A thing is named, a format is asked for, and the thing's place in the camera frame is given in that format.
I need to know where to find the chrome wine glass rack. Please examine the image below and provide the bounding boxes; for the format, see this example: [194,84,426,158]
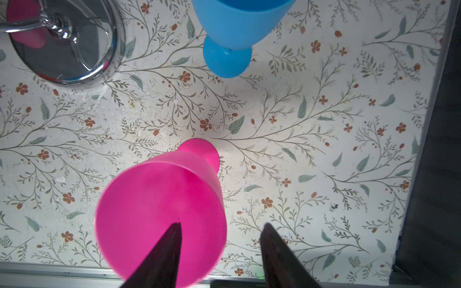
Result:
[1,1,125,86]

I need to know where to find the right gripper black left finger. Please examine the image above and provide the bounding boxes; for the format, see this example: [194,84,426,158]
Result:
[121,223,182,288]

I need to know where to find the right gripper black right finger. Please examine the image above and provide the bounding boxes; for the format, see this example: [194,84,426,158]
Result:
[260,223,321,288]

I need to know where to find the blue wine glass back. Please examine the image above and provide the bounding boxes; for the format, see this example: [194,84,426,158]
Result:
[192,0,295,79]

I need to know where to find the pink wine glass front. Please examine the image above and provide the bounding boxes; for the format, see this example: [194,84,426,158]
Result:
[94,139,227,288]

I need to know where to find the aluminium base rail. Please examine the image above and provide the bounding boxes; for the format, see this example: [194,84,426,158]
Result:
[0,262,361,288]

